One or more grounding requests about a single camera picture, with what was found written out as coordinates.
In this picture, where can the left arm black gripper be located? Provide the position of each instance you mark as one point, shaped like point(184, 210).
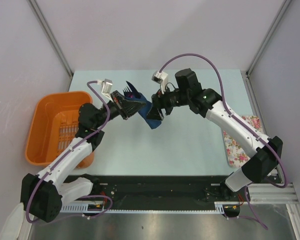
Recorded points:
point(125, 107)

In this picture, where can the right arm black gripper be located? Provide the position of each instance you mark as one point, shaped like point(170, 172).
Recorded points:
point(159, 102)

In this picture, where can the purple iridescent fork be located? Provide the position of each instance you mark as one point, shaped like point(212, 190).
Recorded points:
point(127, 92)

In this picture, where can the dark blue paper napkin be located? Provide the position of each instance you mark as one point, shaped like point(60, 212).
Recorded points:
point(153, 124)

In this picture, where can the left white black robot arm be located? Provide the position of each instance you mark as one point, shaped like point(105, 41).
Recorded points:
point(44, 194)

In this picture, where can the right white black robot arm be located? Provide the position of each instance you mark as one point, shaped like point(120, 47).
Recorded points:
point(263, 151)

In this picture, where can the orange plastic basket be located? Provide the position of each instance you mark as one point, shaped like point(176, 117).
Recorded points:
point(54, 125)

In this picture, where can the floral cloth mat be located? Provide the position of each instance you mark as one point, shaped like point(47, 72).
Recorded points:
point(236, 156)

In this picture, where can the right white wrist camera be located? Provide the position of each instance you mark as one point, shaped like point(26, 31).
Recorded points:
point(160, 78)

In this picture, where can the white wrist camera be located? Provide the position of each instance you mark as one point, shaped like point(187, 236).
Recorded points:
point(160, 78)
point(106, 86)

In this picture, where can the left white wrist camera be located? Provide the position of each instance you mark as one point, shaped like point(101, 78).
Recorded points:
point(106, 86)

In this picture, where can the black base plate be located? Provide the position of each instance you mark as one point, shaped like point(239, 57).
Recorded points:
point(168, 190)

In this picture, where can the white slotted cable duct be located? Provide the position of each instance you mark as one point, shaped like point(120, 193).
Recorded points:
point(94, 207)

